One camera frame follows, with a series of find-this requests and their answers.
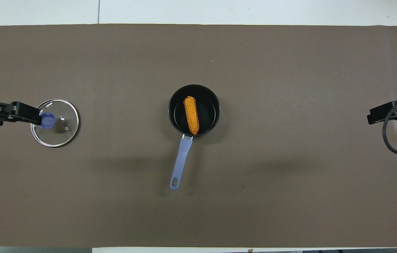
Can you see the glass lid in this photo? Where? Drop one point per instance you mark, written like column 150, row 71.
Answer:
column 61, row 126

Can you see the orange corn cob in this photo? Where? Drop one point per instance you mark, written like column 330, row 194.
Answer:
column 191, row 114

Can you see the brown table mat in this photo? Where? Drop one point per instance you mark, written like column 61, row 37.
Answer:
column 254, row 193

